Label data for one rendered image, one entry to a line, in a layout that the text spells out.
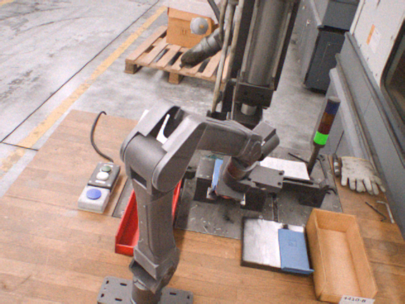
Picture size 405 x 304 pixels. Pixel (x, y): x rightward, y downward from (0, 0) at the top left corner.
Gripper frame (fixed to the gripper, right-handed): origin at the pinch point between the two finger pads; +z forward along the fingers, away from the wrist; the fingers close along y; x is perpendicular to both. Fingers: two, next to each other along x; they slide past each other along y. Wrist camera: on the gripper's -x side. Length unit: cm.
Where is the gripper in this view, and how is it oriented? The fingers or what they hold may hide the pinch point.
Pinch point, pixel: (226, 190)
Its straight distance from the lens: 105.2
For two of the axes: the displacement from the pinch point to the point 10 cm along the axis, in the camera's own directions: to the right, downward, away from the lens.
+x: -9.7, -2.4, -0.4
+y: 2.0, -8.7, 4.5
